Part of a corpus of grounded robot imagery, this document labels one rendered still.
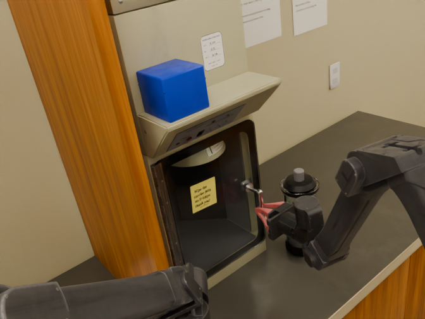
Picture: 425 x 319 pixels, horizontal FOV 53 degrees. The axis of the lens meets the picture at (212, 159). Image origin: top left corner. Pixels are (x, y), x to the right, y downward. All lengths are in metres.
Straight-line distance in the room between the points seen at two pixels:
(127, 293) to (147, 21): 0.56
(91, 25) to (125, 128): 0.19
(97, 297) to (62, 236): 0.98
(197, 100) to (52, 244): 0.78
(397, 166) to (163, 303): 0.36
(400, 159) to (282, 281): 0.73
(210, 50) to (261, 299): 0.66
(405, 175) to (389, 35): 1.85
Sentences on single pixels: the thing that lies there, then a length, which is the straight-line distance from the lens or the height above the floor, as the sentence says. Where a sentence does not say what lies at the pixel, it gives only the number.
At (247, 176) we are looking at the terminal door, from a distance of 1.16.
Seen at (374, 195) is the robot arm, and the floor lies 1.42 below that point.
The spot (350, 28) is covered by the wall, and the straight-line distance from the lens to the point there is 2.14.
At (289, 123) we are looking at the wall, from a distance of 1.93.
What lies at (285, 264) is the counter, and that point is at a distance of 1.32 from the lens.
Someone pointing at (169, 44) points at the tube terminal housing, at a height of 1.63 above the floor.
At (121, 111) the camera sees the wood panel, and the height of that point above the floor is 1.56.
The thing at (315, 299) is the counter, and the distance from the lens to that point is 1.22.
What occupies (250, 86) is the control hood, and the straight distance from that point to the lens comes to 0.98.
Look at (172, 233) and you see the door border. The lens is 1.07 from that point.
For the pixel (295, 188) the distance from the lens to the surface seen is 1.21.
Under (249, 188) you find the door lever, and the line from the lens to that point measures 1.17.
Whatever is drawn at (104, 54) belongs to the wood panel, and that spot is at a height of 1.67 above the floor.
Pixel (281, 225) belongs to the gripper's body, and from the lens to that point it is 1.10.
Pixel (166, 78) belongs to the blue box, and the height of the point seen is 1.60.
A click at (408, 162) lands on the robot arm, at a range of 0.61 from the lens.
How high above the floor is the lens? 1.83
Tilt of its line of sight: 28 degrees down
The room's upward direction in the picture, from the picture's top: 9 degrees counter-clockwise
